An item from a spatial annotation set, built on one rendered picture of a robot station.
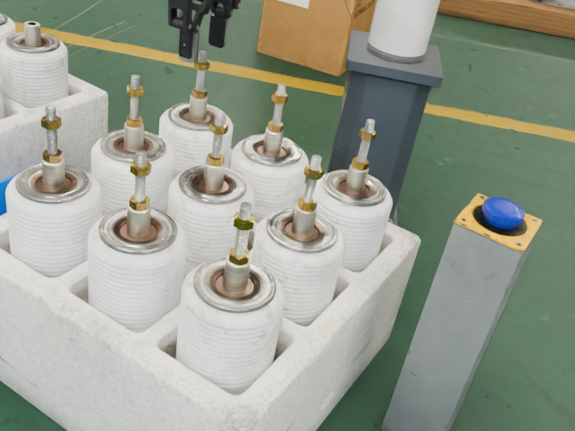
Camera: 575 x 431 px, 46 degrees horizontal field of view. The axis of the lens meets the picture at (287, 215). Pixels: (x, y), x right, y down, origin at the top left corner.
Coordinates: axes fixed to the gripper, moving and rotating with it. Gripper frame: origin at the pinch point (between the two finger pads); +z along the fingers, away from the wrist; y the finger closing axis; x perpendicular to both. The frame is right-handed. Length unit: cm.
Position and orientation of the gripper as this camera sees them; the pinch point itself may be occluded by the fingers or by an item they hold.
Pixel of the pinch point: (203, 43)
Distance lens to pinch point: 86.2
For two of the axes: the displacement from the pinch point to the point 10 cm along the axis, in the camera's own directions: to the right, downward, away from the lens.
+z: -1.5, 8.2, 5.5
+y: 4.2, -4.5, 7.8
